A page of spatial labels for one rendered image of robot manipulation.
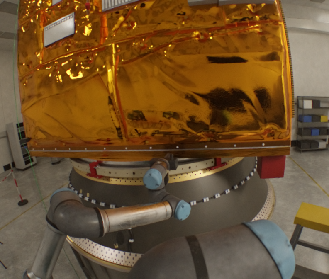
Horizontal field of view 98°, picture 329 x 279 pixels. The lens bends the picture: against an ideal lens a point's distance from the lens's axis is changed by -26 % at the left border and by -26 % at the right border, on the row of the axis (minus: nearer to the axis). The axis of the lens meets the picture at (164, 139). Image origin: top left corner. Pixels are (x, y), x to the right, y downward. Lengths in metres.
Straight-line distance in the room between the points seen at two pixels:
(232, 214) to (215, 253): 1.04
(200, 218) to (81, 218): 0.76
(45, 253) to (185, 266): 0.62
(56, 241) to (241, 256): 0.62
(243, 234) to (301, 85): 7.06
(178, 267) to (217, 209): 0.99
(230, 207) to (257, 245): 1.01
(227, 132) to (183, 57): 0.43
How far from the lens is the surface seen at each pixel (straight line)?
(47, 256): 0.79
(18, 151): 8.44
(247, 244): 0.26
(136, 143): 1.11
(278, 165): 1.16
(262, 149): 1.06
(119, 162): 1.15
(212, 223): 1.20
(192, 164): 1.08
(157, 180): 0.76
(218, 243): 0.25
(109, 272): 1.46
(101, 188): 1.27
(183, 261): 0.24
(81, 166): 1.34
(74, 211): 0.59
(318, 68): 7.67
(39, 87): 1.52
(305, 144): 7.01
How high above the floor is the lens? 2.09
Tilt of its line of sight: 13 degrees down
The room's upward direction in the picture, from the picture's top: 6 degrees counter-clockwise
